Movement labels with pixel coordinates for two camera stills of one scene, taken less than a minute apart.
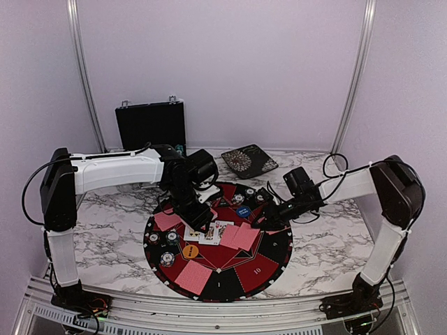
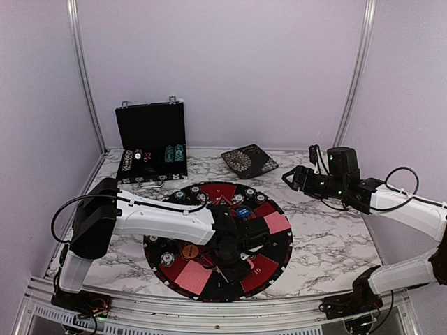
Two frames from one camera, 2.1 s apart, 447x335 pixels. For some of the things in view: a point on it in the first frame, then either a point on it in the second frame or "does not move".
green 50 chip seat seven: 250,192 does not move
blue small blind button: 243,211 does not move
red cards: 194,276 does not move
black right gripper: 272,215 -> 295,185
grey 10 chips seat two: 167,259 does not move
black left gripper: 198,218 -> 234,275
